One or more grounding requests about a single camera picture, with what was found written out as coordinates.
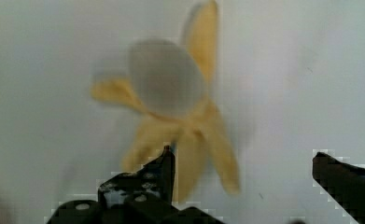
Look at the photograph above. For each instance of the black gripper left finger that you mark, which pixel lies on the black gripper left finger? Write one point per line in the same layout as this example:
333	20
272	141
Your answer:
141	197

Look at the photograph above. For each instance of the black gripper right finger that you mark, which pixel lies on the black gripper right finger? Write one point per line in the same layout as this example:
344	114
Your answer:
345	183

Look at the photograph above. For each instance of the peeled yellow toy banana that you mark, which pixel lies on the peeled yellow toy banana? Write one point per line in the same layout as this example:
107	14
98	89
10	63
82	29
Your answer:
169	86

